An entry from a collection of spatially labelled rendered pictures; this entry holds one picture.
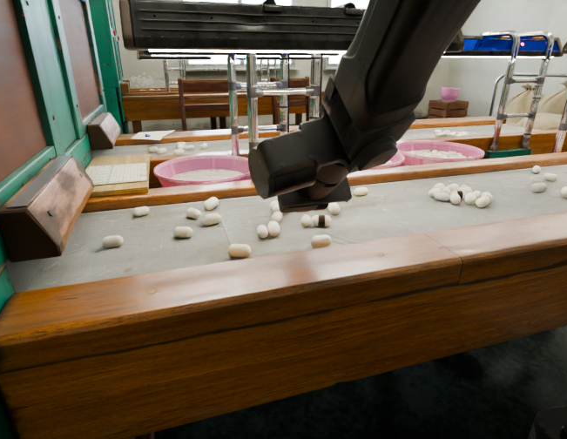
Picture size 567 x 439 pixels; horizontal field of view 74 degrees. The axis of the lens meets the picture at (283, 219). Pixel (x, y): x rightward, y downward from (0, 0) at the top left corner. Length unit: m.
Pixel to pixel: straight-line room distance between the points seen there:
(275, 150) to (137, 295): 0.24
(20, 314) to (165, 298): 0.16
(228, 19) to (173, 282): 0.43
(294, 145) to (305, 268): 0.19
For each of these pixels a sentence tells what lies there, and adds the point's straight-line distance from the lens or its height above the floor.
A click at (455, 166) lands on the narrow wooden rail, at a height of 0.76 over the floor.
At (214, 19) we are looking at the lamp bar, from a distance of 0.69.
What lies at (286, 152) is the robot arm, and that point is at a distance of 0.38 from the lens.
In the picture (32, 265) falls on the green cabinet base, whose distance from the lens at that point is 0.69.
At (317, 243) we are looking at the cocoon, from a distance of 0.61.
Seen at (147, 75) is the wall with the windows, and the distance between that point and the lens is 5.67.
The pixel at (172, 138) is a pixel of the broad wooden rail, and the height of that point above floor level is 0.76.
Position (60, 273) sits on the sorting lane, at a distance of 0.64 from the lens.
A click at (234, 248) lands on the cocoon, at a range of 0.59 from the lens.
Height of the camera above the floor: 1.02
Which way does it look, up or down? 23 degrees down
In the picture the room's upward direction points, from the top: straight up
